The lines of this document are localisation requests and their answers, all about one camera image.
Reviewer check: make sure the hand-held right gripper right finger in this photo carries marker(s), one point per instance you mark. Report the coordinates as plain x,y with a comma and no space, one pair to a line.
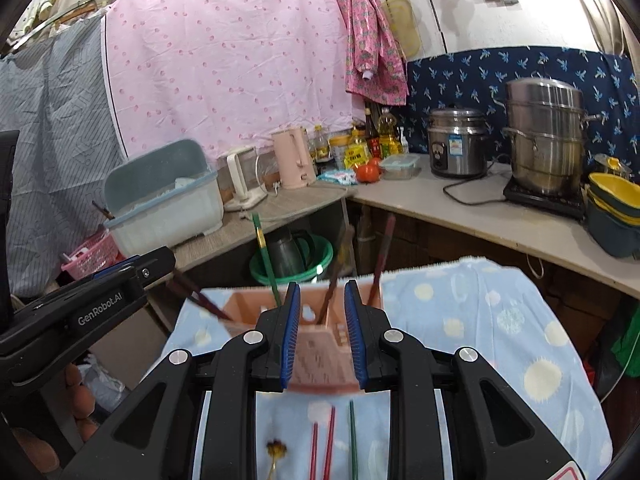
354,340

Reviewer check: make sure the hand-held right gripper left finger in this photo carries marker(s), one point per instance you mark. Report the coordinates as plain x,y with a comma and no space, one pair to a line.
291,340

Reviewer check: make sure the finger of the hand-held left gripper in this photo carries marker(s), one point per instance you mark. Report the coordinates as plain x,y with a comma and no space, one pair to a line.
117,267
157,262

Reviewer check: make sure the pink perforated utensil holder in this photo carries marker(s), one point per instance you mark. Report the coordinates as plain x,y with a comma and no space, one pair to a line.
322,355

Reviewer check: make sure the dark red-brown chopstick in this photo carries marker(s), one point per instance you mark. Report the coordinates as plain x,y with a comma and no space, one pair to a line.
200,296

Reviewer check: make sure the dark maroon chopstick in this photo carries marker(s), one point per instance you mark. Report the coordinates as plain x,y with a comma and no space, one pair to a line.
192,305

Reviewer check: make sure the brown chopstick gold band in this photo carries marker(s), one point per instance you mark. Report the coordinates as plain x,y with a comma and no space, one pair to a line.
336,272

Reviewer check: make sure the green chopstick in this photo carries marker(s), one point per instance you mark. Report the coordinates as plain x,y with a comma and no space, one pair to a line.
352,440
264,255

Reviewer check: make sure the dark purple chopstick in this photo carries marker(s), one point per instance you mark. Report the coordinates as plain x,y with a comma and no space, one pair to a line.
382,255

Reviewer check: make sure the red chopstick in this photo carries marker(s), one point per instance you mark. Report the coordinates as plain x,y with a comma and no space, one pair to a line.
329,440
313,452

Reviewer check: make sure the gold flower spoon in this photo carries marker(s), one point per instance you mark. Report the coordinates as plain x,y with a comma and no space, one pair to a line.
276,447

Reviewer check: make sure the person's left hand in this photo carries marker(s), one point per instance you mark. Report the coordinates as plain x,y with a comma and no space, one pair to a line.
85,405

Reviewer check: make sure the pink plastic basket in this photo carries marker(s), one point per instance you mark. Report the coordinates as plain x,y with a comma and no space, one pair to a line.
92,257

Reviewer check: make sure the white dish rack grey lid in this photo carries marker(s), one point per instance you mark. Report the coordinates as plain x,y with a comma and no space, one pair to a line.
165,200

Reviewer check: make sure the green plastic basin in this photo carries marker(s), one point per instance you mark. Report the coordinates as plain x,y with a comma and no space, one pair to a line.
320,265

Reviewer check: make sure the steel kettle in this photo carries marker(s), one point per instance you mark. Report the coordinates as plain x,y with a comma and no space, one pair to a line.
287,255

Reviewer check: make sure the white electric appliance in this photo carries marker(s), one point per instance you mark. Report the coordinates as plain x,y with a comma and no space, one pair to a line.
242,180

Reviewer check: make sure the blue polka dot tablecloth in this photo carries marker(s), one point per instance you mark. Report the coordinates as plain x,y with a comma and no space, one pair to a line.
500,340

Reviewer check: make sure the grey striped curtain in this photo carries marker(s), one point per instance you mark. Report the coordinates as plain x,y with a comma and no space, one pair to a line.
50,135

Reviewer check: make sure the wooden corner counter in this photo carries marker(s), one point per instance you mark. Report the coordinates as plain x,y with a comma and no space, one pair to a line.
450,225

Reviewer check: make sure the blue white wipes pack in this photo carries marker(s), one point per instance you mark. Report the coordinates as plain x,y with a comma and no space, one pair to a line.
337,176

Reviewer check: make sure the red tomato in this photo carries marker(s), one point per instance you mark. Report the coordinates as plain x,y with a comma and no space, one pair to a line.
368,172

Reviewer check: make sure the pink electric kettle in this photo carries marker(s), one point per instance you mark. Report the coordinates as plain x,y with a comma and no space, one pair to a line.
295,160

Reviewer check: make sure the clear food container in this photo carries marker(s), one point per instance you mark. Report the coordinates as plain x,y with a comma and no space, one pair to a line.
400,167

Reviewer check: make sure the yellow lid jar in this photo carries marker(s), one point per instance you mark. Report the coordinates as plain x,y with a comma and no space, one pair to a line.
340,152

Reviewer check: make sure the amber bottle yellow label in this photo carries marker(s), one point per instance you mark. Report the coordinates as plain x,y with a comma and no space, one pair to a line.
323,152

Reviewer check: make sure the small white bottle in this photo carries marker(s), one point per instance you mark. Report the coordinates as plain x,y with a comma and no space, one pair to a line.
404,142

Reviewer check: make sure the yellow cooking oil bottle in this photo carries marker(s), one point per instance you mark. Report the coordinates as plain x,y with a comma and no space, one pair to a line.
389,135

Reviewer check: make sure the pink dotted curtain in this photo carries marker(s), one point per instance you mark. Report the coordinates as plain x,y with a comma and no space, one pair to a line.
225,60

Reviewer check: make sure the dark sauce bottle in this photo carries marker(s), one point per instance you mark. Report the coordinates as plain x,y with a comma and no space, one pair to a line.
371,125

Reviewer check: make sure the steel rice cooker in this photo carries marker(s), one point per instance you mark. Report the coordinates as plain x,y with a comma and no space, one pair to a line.
457,145

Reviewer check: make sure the black induction cooker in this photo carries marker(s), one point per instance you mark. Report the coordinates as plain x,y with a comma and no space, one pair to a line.
545,202

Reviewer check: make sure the steel steamer pot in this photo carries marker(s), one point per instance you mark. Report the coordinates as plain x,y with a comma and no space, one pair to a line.
545,135

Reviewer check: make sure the navy floral cloth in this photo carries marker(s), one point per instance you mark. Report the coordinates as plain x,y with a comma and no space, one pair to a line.
465,80

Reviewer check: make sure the stack of yellow green bowls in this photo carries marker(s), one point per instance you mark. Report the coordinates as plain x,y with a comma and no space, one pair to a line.
615,220

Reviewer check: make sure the pink floral apron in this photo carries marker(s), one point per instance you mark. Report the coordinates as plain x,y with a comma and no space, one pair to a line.
372,50

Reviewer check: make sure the yellow cutting board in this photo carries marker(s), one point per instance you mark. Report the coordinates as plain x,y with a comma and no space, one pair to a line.
402,30

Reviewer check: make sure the beige curtain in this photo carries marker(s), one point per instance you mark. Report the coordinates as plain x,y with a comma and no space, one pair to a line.
605,5

